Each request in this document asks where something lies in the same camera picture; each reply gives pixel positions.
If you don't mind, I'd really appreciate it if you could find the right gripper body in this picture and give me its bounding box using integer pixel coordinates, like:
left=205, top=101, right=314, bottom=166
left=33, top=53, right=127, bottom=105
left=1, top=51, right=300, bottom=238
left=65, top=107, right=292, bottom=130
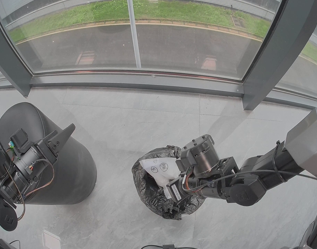
left=166, top=175, right=201, bottom=201

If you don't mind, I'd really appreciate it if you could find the dark grey round chair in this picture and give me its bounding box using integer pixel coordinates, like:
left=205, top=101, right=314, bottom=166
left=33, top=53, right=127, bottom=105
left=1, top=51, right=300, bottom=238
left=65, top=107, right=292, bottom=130
left=0, top=102, right=97, bottom=205

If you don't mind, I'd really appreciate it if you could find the black plastic bag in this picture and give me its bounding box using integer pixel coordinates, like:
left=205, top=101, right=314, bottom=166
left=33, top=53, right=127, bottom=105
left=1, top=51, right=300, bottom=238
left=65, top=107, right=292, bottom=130
left=131, top=145, right=207, bottom=220

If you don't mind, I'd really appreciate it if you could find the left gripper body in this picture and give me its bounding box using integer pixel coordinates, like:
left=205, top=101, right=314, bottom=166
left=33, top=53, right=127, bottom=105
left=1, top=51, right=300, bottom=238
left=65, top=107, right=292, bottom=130
left=16, top=140, right=58, bottom=180

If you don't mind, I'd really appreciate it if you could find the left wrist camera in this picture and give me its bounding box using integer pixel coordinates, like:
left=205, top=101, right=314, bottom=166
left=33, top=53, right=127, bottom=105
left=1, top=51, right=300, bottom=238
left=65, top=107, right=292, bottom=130
left=9, top=129, right=32, bottom=154

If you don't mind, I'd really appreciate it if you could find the clear printed wrapper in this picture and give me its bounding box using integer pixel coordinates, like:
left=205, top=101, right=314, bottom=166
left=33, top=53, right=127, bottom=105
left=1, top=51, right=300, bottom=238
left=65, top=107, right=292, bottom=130
left=139, top=158, right=182, bottom=200

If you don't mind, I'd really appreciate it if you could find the window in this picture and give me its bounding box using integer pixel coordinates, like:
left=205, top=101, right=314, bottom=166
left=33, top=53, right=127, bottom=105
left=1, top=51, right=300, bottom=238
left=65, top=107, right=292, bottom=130
left=0, top=0, right=317, bottom=111

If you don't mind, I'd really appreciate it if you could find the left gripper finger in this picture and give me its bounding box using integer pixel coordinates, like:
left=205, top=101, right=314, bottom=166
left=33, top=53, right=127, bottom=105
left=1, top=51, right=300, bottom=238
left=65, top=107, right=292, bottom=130
left=42, top=130, right=58, bottom=142
left=48, top=123, right=76, bottom=155

